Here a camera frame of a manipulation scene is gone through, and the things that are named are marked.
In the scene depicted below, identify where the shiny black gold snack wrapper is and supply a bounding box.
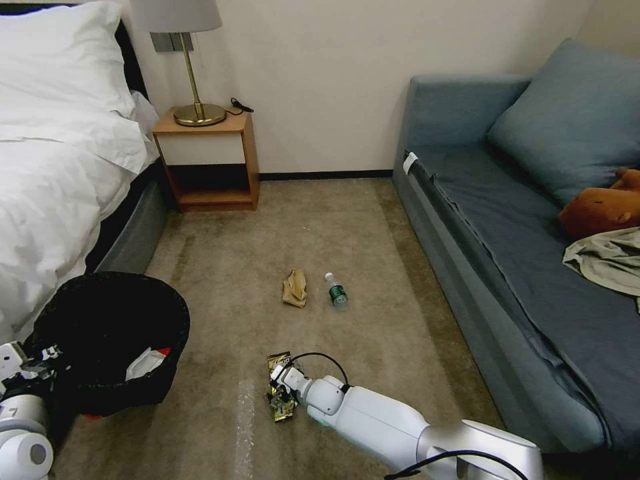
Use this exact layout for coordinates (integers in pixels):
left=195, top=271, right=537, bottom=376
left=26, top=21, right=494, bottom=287
left=265, top=351, right=298, bottom=424

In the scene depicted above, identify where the black round trash bin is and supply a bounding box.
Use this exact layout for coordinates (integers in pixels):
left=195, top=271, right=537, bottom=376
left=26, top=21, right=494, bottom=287
left=31, top=271, right=192, bottom=419

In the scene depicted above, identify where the crumpled brown paper bag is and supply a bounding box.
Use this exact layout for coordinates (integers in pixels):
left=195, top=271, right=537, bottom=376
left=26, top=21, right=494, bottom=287
left=280, top=269, right=309, bottom=307

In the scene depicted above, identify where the white red rubbish packet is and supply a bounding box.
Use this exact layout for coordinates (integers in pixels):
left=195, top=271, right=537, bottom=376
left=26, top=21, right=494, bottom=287
left=125, top=345, right=174, bottom=383

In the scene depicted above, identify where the clear green-label plastic bottle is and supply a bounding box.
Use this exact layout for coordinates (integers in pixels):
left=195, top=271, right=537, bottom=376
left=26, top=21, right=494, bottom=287
left=324, top=271, right=350, bottom=309

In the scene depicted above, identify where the grey bed base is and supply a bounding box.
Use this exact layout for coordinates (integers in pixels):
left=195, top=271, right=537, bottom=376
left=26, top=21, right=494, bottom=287
left=83, top=165, right=169, bottom=281

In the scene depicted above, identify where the white duvet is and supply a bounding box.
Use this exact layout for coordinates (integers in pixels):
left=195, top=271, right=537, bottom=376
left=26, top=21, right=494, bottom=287
left=0, top=89, right=162, bottom=343

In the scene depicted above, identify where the black baseboard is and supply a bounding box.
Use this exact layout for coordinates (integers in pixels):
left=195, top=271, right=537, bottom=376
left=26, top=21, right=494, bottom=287
left=258, top=170, right=397, bottom=181

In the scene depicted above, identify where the wooden nightstand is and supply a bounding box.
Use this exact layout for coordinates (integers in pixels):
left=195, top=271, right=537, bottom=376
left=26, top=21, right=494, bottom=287
left=151, top=105, right=261, bottom=213

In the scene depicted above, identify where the blue sofa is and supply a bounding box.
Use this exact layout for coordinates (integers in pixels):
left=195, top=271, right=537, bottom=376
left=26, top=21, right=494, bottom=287
left=391, top=73, right=640, bottom=457

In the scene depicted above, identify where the brass table lamp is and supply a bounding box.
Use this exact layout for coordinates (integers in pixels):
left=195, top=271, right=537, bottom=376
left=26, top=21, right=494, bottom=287
left=129, top=0, right=228, bottom=127

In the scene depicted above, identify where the white pillow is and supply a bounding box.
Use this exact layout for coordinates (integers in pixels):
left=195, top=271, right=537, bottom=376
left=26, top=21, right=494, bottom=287
left=0, top=0, right=139, bottom=132

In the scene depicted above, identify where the black headboard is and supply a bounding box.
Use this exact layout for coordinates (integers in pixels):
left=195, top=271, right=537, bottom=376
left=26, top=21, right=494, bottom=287
left=113, top=19, right=152, bottom=101

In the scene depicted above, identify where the grey-green crumpled cloth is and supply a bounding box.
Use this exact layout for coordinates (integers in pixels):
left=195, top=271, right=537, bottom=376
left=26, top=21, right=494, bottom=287
left=561, top=227, right=640, bottom=315

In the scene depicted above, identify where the brown plush toy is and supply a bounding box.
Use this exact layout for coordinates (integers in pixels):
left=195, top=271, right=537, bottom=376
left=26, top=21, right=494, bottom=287
left=557, top=168, right=640, bottom=241

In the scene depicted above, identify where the blue sofa cushion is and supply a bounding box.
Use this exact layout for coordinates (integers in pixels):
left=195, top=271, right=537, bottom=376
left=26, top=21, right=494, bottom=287
left=485, top=38, right=640, bottom=209

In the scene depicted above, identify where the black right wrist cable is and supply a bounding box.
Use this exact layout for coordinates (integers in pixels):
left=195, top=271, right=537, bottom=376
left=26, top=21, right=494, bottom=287
left=291, top=352, right=352, bottom=394

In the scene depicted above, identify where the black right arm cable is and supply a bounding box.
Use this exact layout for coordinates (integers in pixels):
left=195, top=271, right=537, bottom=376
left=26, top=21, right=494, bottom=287
left=383, top=449, right=517, bottom=480

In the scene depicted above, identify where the grey wall switch panel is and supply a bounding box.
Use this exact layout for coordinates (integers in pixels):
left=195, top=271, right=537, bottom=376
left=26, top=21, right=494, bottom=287
left=149, top=31, right=197, bottom=53

